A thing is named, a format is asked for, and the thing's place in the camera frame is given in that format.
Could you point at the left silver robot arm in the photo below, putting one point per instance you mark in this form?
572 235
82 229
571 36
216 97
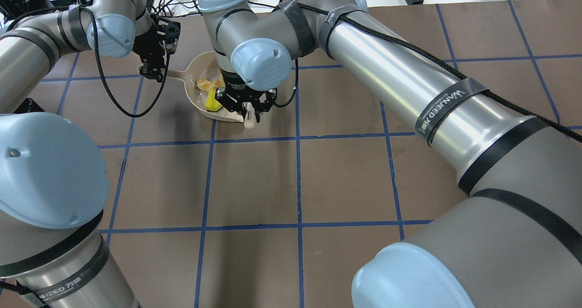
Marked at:
53 176

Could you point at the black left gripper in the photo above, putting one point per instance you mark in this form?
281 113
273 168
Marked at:
146 48

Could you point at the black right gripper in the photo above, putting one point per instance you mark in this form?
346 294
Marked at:
239 89

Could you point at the beige hand brush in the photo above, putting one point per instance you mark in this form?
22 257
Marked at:
250 120

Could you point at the yellow sponge piece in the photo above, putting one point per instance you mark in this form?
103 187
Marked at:
211 103

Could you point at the beige plastic dustpan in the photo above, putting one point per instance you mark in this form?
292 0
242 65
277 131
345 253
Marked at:
203 66

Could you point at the toy croissant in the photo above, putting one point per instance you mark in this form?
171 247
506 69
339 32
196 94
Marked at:
205 84

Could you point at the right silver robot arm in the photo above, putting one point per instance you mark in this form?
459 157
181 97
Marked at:
515 242

